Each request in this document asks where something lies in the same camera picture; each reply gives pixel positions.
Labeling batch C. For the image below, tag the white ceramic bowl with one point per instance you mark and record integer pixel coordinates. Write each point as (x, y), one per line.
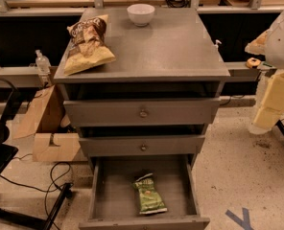
(141, 14)

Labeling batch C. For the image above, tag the grey drawer cabinet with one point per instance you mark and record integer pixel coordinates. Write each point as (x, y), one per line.
(171, 58)

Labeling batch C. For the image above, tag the grey top drawer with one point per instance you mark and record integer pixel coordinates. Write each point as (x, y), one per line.
(143, 112)

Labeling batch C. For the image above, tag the green jalapeno chip bag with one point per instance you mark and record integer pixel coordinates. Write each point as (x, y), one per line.
(149, 199)

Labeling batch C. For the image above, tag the grey middle drawer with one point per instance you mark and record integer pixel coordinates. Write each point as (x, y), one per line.
(141, 145)

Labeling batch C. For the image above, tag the cardboard box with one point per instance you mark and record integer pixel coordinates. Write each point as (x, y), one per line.
(42, 121)

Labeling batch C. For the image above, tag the small white pump bottle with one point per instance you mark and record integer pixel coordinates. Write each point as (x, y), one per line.
(217, 44)

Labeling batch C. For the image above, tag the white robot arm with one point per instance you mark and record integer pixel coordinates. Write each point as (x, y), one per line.
(270, 44)

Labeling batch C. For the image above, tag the grey open bottom drawer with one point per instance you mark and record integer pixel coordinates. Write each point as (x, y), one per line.
(115, 204)

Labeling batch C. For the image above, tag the brown yellow chip bag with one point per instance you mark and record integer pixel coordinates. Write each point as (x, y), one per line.
(88, 48)

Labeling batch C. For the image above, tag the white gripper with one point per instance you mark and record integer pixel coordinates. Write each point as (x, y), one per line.
(282, 45)

